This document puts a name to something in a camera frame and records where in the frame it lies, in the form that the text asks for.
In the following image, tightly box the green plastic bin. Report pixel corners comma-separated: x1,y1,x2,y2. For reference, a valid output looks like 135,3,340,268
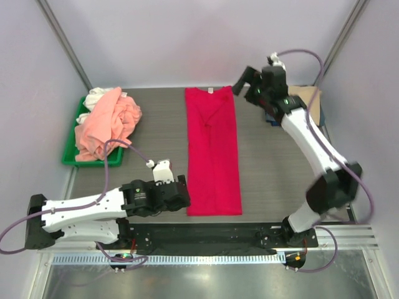
62,96,124,168

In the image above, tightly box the salmon pink t shirt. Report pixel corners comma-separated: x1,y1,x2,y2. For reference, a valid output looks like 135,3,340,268
75,87,142,162

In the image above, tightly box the right aluminium frame post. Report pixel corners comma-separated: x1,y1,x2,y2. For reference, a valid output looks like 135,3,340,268
314,0,370,85

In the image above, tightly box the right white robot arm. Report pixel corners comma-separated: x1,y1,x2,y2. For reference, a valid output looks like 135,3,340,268
233,65,362,247

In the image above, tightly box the white t shirt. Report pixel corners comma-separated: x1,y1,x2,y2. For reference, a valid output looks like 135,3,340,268
76,87,113,125

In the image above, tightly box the folded blue t shirt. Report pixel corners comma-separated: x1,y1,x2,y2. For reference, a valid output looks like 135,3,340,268
265,111,325,127

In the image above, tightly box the magenta t shirt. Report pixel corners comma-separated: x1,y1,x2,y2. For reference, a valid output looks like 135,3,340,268
185,86,243,216

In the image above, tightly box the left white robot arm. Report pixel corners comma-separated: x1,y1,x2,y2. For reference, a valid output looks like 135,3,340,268
24,175,190,250

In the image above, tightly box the white slotted cable duct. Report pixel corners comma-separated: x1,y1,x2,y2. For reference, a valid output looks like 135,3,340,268
52,252,286,265

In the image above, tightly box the aluminium frame post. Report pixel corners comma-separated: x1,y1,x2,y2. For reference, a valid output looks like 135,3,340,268
36,0,93,90
314,0,370,85

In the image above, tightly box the left aluminium frame post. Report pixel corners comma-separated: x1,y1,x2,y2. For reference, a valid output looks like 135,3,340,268
36,0,93,90

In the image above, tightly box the folded beige t shirt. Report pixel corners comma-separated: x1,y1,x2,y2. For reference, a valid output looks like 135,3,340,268
288,85,324,126

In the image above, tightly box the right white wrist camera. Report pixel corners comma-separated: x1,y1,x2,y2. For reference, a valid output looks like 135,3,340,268
267,52,286,70

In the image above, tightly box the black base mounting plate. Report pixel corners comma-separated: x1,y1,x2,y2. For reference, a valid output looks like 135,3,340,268
102,222,319,257

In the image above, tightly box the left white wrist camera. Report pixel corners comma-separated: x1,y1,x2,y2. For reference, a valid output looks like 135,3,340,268
146,159,175,184

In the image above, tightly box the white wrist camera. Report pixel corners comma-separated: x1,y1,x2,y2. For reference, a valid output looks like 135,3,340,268
146,159,175,184
267,52,286,70

